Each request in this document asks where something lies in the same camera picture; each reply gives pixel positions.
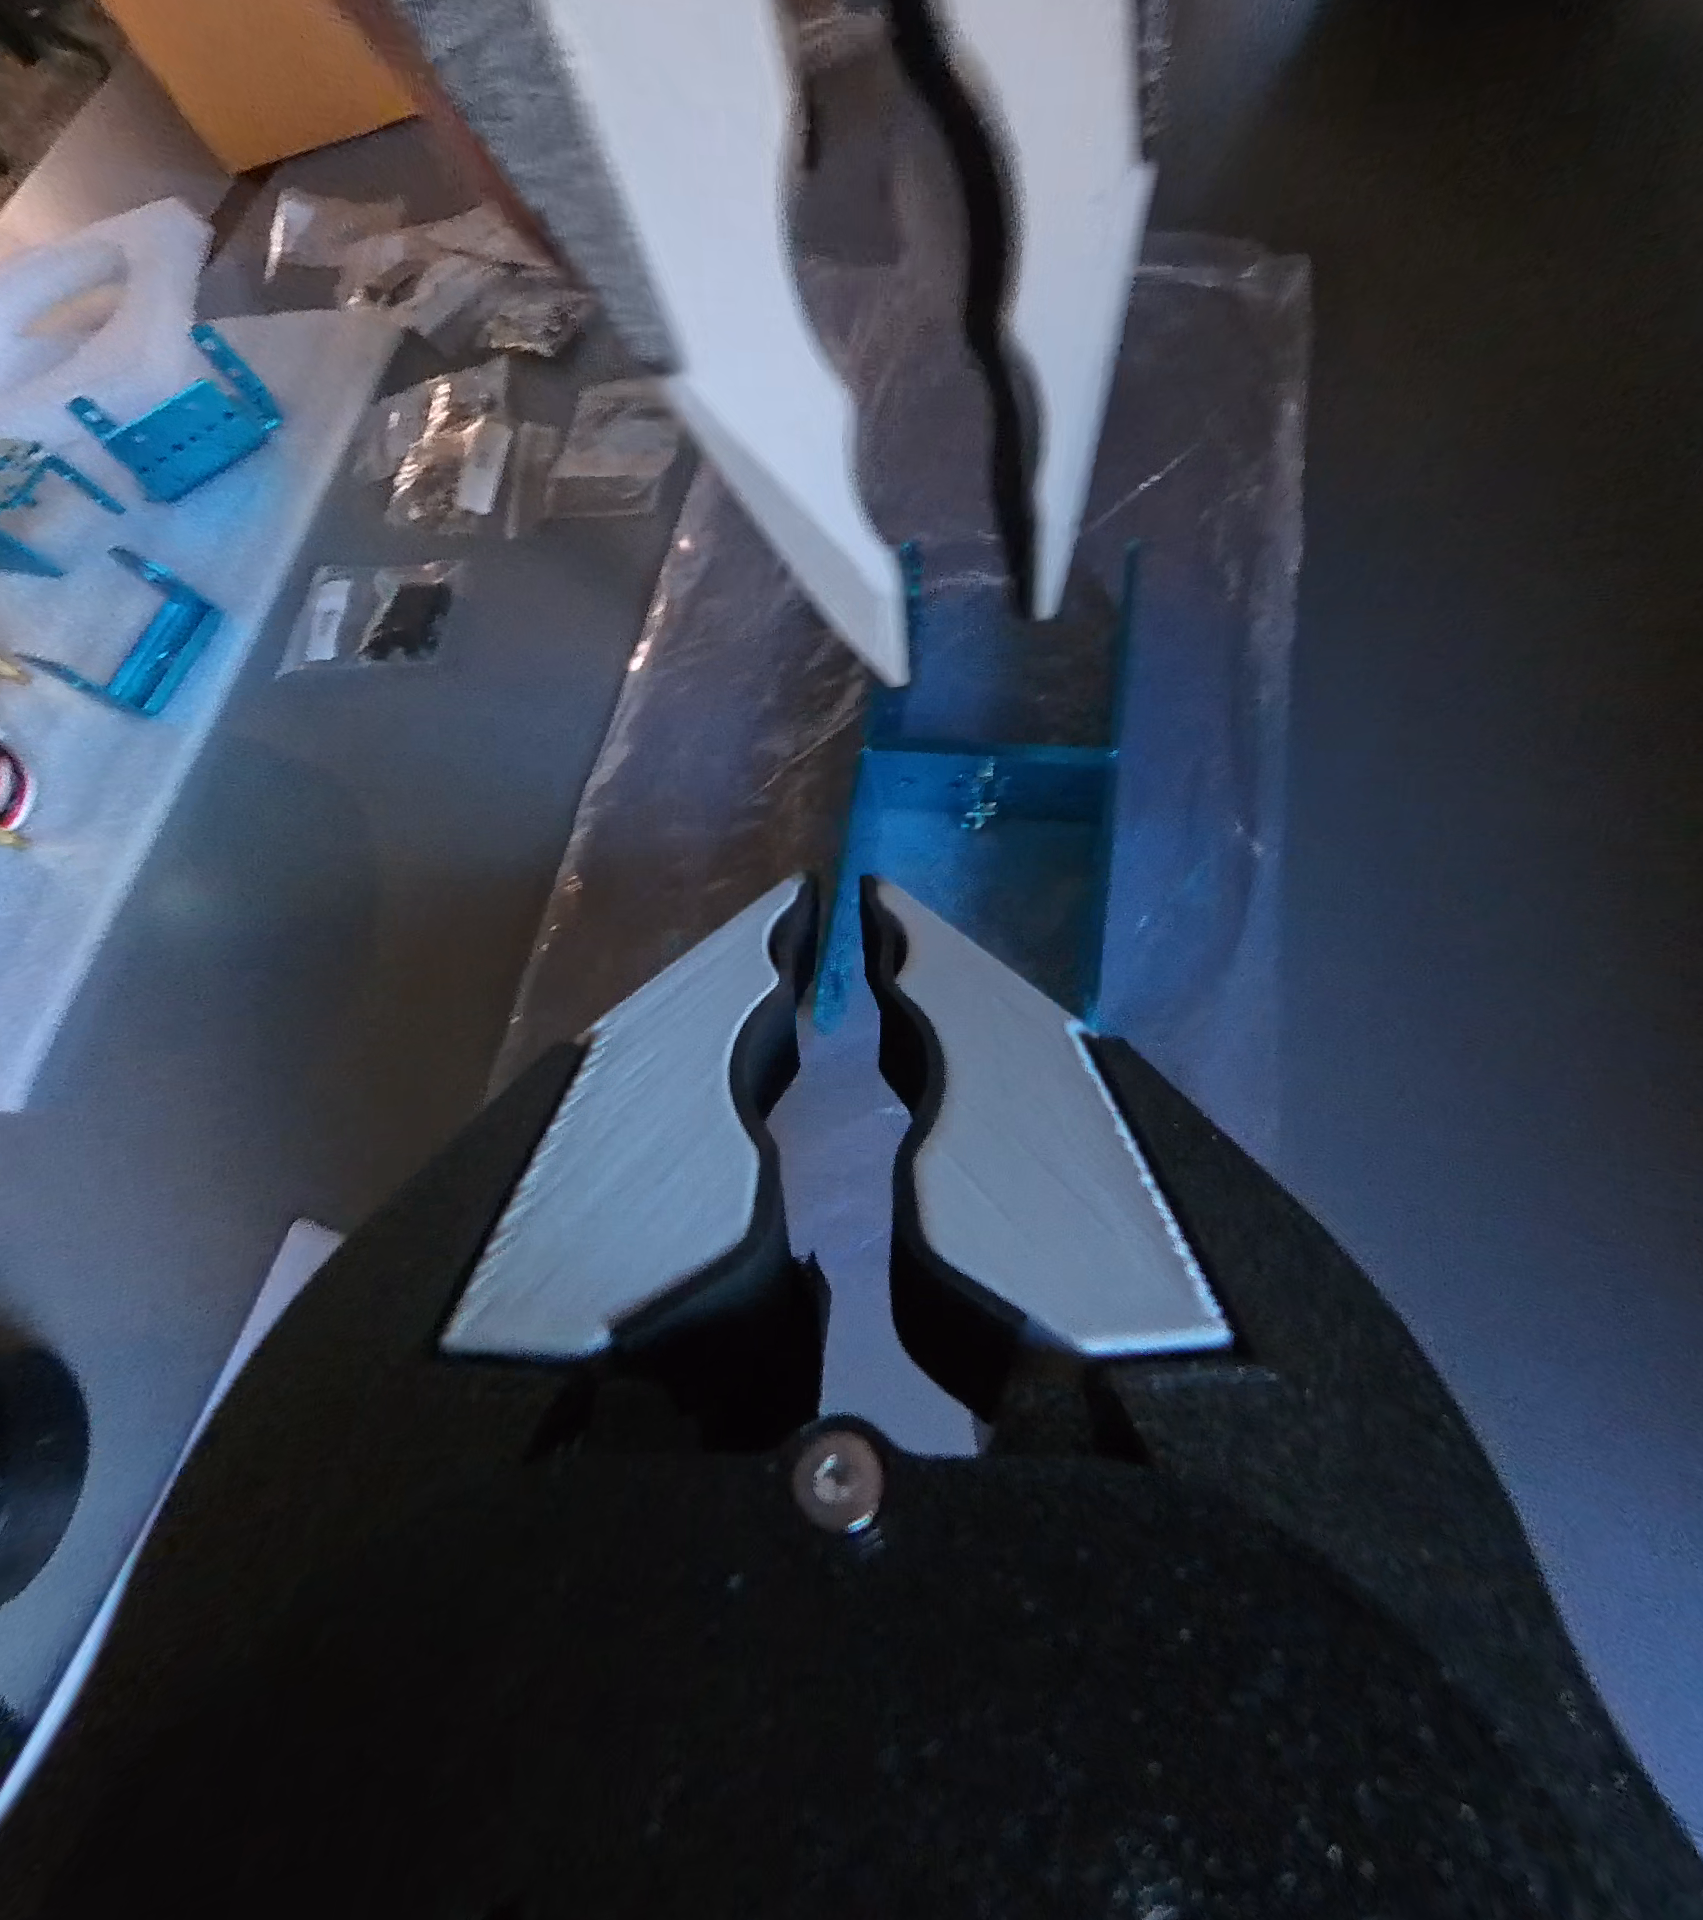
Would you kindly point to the small blue U bracket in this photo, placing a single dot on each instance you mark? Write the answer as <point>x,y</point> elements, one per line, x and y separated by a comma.
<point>155,645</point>

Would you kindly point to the pile of small hardware packets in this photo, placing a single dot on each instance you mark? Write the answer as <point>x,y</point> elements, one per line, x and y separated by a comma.
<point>444,450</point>

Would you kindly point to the blue perforated bracket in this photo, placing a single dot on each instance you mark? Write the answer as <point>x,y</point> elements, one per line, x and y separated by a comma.
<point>189,434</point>

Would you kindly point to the clear plastic bag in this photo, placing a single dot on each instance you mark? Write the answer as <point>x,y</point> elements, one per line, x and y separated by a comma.
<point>1209,601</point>

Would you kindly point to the white foam sheet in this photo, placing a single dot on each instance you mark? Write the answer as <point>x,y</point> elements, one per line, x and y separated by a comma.
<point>72,930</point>

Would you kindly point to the grey desk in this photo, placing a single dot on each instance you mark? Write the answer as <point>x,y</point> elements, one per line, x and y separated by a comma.
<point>1542,751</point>

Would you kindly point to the white instruction booklet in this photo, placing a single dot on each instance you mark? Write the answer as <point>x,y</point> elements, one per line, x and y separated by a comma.
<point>189,1501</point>

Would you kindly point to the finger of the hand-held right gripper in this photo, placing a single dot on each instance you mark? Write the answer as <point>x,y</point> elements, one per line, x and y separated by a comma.
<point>1075,227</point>
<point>729,271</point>

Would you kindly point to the open cardboard box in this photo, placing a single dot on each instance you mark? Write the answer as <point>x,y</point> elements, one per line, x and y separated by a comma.
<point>266,76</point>

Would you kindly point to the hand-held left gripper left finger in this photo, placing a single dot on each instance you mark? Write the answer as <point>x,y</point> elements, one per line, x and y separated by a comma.
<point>611,1201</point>

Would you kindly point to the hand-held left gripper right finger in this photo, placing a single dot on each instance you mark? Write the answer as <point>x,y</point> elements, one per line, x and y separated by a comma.
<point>1075,1187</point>

